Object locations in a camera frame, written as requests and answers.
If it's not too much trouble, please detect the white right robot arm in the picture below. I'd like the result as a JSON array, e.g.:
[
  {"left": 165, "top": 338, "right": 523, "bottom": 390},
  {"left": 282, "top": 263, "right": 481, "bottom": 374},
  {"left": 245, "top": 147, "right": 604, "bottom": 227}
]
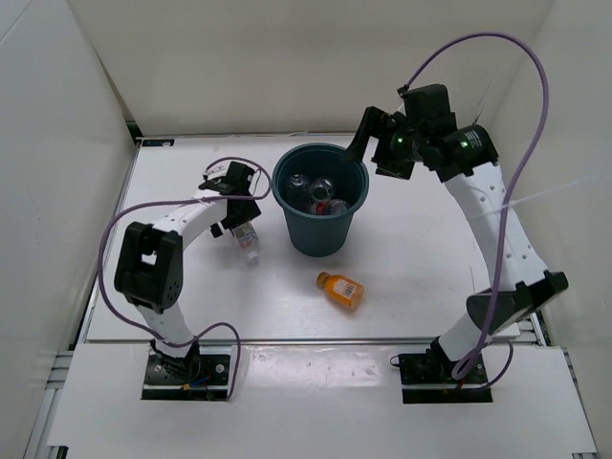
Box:
[{"left": 345, "top": 103, "right": 569, "bottom": 383}]

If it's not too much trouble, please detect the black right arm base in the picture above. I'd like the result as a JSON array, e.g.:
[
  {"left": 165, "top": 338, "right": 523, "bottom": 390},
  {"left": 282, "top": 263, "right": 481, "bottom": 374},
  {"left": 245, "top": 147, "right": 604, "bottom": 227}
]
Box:
[{"left": 389, "top": 352, "right": 493, "bottom": 404}]

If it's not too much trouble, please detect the dark teal plastic bin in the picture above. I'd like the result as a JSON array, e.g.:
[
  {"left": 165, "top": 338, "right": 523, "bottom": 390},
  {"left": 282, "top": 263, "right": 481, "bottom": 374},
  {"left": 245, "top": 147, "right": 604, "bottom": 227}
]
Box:
[{"left": 273, "top": 143, "right": 369, "bottom": 257}]

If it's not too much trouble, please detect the orange juice bottle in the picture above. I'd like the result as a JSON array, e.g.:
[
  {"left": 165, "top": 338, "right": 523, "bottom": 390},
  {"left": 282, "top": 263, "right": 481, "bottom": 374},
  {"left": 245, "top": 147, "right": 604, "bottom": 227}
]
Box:
[{"left": 316, "top": 272, "right": 364, "bottom": 311}]

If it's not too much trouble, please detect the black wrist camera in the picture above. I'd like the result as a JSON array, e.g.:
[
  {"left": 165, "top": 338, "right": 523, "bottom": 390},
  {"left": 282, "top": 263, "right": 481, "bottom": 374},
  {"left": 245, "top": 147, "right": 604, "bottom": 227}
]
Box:
[
  {"left": 198, "top": 161, "right": 254, "bottom": 196},
  {"left": 402, "top": 83, "right": 451, "bottom": 121}
]

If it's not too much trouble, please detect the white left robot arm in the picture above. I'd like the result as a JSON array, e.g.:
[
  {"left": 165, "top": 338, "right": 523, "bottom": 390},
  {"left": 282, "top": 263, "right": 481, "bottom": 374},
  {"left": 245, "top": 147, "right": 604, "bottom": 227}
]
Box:
[{"left": 114, "top": 183, "right": 260, "bottom": 383}]

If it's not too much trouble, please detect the clear bottle white cap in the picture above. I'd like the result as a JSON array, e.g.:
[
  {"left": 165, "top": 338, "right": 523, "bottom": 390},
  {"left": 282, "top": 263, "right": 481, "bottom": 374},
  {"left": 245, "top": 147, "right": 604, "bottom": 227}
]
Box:
[{"left": 286, "top": 174, "right": 311, "bottom": 208}]

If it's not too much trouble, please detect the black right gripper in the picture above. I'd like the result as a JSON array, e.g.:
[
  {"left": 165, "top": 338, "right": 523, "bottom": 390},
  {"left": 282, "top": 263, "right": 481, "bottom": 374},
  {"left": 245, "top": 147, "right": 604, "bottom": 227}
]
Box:
[{"left": 340, "top": 108, "right": 427, "bottom": 182}]

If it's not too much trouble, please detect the clear bottle black cap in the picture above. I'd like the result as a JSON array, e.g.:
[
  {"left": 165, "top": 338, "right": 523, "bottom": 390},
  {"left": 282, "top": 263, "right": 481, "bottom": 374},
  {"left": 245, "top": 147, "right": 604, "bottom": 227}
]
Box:
[{"left": 310, "top": 176, "right": 336, "bottom": 202}]

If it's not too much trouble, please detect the clear bottle red cap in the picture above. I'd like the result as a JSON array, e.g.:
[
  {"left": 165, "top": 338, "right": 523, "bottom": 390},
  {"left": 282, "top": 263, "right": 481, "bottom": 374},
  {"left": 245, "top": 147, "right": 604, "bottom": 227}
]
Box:
[{"left": 311, "top": 199, "right": 350, "bottom": 215}]

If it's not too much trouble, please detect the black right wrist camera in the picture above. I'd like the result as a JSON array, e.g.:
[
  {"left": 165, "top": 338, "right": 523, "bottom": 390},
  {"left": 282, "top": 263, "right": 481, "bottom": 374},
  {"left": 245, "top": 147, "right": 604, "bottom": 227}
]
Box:
[{"left": 402, "top": 83, "right": 451, "bottom": 121}]

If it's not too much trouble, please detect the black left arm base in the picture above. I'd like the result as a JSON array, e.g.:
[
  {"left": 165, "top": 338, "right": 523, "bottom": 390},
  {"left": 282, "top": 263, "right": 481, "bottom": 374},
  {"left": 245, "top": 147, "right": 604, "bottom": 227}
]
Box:
[{"left": 141, "top": 346, "right": 232, "bottom": 402}]

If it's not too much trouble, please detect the clear bottle red label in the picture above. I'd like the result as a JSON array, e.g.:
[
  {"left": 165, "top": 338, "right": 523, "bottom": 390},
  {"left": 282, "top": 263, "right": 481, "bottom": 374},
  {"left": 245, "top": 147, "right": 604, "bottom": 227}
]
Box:
[{"left": 231, "top": 222, "right": 260, "bottom": 266}]

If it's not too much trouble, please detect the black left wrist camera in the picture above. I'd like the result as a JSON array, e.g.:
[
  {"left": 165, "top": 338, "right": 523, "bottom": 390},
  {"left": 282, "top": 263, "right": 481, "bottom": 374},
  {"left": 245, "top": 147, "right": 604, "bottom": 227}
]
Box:
[{"left": 198, "top": 161, "right": 254, "bottom": 196}]

